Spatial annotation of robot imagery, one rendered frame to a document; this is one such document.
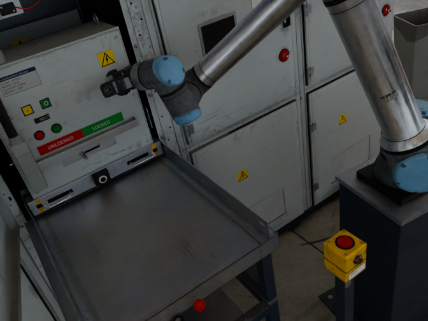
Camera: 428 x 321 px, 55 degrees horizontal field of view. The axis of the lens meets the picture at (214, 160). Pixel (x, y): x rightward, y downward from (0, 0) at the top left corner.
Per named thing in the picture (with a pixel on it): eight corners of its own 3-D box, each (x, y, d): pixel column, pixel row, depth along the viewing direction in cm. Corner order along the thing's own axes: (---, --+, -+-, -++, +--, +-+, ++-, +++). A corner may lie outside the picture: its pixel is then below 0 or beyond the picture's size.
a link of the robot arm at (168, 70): (172, 94, 118) (155, 64, 113) (148, 97, 127) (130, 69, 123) (192, 76, 123) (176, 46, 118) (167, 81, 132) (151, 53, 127)
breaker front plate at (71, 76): (154, 146, 166) (119, 28, 139) (36, 202, 147) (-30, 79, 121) (153, 145, 167) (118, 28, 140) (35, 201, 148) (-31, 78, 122)
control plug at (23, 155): (49, 187, 136) (27, 143, 127) (34, 194, 135) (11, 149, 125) (43, 178, 142) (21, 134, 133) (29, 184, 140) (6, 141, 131)
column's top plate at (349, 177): (398, 149, 166) (399, 144, 165) (471, 188, 141) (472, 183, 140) (334, 179, 157) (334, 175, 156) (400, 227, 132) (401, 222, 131)
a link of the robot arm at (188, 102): (207, 105, 134) (189, 72, 128) (200, 123, 124) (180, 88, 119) (183, 114, 137) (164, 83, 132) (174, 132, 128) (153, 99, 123)
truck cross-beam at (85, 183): (163, 153, 169) (160, 141, 166) (34, 216, 148) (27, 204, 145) (158, 148, 173) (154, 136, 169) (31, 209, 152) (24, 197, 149)
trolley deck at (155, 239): (279, 246, 126) (278, 232, 122) (91, 374, 102) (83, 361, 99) (174, 162, 176) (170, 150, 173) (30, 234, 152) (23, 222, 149)
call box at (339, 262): (366, 269, 112) (367, 242, 107) (346, 285, 109) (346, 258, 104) (343, 253, 118) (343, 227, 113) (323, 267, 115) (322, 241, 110)
